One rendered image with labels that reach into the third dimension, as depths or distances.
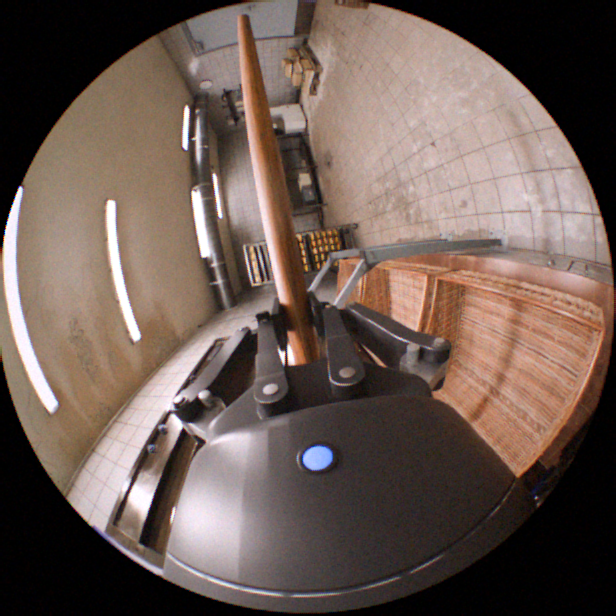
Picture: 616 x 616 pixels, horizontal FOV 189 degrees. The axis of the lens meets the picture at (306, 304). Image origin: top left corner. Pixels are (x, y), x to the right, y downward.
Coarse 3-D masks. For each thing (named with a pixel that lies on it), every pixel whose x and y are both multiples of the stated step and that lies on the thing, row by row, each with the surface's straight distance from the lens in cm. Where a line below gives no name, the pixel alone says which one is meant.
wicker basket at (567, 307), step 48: (480, 288) 55; (528, 288) 60; (480, 336) 78; (528, 336) 68; (576, 336) 64; (480, 384) 83; (528, 384) 73; (576, 384) 64; (480, 432) 73; (528, 432) 78
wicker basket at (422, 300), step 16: (368, 272) 116; (384, 272) 122; (400, 272) 110; (416, 272) 75; (432, 272) 75; (448, 272) 79; (368, 288) 118; (384, 288) 123; (400, 288) 114; (416, 288) 101; (432, 288) 73; (368, 304) 121; (384, 304) 126; (400, 304) 118; (416, 304) 103; (400, 320) 122; (416, 320) 107; (368, 352) 111
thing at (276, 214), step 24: (240, 24) 63; (240, 48) 45; (264, 96) 28; (264, 120) 24; (264, 144) 22; (264, 168) 20; (264, 192) 19; (264, 216) 19; (288, 216) 19; (288, 240) 18; (288, 264) 18; (288, 288) 18; (288, 312) 19; (288, 336) 20; (312, 336) 20; (312, 360) 21
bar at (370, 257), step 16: (432, 240) 144; (448, 240) 156; (464, 240) 93; (480, 240) 106; (496, 240) 124; (336, 256) 107; (368, 256) 61; (384, 256) 63; (400, 256) 67; (320, 272) 106; (352, 288) 60; (336, 304) 60; (320, 352) 49
